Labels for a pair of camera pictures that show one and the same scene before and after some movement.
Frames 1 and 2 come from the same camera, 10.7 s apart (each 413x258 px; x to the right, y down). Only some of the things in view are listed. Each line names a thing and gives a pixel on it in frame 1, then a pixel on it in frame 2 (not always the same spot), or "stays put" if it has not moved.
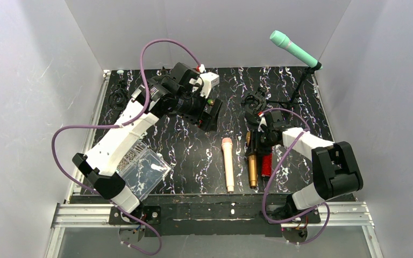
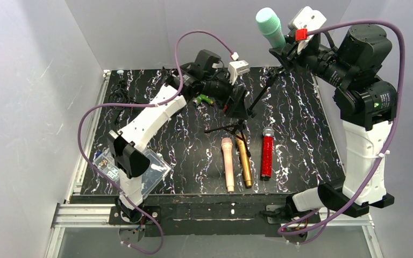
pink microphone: [227, 143] stays put
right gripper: [257, 143] → [289, 52]
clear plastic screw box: [143, 170] stays put
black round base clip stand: [163, 71] stays put
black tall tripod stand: [308, 71] → [251, 113]
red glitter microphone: [266, 165] stays put
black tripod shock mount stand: [117, 99] stays put
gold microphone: [252, 164] → [245, 159]
